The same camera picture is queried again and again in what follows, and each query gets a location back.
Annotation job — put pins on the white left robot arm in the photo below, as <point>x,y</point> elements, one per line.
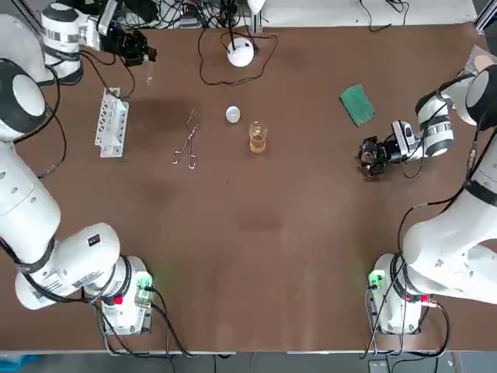
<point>23,194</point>

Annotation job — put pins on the folded green cloth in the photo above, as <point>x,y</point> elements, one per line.
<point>357,105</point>

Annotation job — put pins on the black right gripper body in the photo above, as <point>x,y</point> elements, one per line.
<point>389,152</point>

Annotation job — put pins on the glass beaker with yellow liquid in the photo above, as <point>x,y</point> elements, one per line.
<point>258,143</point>

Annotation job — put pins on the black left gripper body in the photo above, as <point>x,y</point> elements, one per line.
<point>116,40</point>

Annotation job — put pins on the white desk lamp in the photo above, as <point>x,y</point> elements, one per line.
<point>240,54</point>

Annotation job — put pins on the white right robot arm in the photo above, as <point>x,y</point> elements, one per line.
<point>446,241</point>

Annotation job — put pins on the white test tube rack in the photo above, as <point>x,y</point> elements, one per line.
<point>112,132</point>

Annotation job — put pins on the aluminium frame post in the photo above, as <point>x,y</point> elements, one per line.
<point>256,23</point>

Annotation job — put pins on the metal crucible tongs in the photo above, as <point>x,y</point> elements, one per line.
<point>191,134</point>

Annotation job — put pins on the clear glass test tube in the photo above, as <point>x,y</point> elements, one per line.
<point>150,75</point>

